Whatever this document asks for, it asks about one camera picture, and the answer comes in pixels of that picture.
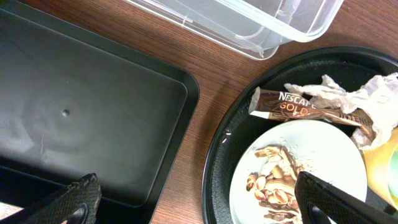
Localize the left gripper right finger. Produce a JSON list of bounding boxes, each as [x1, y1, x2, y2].
[[295, 172, 397, 224]]

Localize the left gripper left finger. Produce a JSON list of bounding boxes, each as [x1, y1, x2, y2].
[[0, 172, 103, 224]]

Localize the blue cup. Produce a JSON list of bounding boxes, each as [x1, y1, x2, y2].
[[387, 149, 397, 198]]

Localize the food scraps on plate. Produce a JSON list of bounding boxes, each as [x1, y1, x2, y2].
[[246, 145, 305, 224]]

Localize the grey plate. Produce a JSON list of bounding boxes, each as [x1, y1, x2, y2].
[[229, 120, 368, 223]]

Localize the yellow bowl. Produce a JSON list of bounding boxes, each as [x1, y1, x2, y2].
[[363, 128, 397, 209]]

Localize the black rectangular tray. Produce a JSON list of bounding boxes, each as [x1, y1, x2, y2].
[[1, 1, 199, 223]]

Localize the brown coffee sachet wrapper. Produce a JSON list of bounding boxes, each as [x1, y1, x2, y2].
[[248, 87, 376, 140]]

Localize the round black serving tray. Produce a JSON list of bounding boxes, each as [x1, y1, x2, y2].
[[201, 46, 397, 223]]

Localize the crumpled white napkin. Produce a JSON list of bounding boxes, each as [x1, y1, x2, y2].
[[284, 72, 397, 151]]

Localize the clear plastic bin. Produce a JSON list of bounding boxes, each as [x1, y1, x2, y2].
[[127, 0, 343, 60]]

